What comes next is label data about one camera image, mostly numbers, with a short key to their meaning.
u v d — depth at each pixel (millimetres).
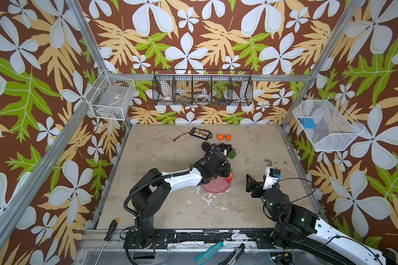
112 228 763
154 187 473
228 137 1108
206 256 699
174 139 1113
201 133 1140
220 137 1113
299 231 501
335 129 776
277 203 507
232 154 1020
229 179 877
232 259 690
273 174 599
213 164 676
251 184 643
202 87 980
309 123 861
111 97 864
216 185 903
